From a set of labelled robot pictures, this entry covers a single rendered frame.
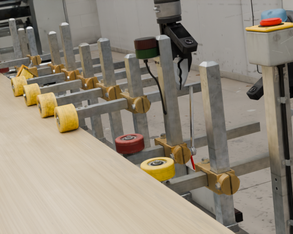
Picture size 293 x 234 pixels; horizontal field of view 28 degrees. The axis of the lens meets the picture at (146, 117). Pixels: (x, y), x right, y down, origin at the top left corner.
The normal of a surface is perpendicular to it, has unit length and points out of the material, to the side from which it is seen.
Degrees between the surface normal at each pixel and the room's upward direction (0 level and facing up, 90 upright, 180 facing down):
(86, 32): 90
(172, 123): 90
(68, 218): 0
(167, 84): 90
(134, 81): 90
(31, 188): 0
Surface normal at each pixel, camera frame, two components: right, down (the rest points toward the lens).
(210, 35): -0.91, 0.22
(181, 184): 0.39, 0.18
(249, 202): -0.13, -0.96
